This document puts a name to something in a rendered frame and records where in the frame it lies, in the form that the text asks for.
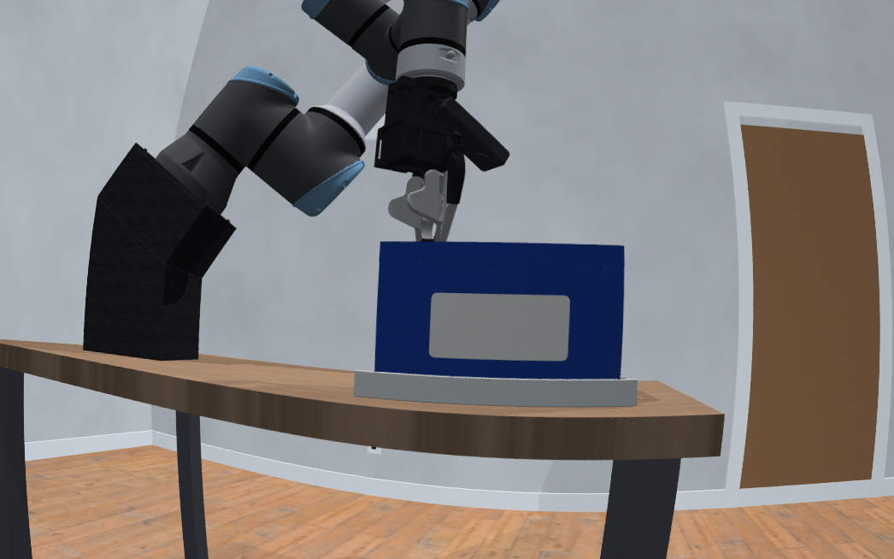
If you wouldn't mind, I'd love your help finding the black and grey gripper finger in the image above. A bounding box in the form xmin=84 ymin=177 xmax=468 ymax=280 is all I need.
xmin=407 ymin=144 xmax=465 ymax=242
xmin=388 ymin=173 xmax=433 ymax=241

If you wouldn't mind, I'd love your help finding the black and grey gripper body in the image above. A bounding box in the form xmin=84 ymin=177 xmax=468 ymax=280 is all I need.
xmin=374 ymin=76 xmax=462 ymax=174

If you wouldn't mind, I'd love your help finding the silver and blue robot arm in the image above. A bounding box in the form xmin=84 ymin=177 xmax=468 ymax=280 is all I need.
xmin=156 ymin=0 xmax=509 ymax=216

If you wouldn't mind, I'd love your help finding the grey flat bar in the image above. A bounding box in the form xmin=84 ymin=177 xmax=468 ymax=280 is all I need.
xmin=354 ymin=370 xmax=638 ymax=407

